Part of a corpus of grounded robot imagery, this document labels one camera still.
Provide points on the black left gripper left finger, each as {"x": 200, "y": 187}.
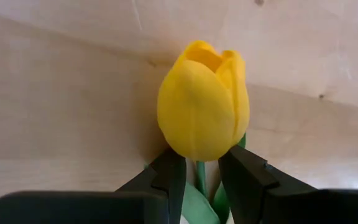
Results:
{"x": 104, "y": 208}

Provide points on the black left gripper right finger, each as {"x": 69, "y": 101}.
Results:
{"x": 291, "y": 208}

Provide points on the yellow artificial tulip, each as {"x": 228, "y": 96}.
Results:
{"x": 197, "y": 109}

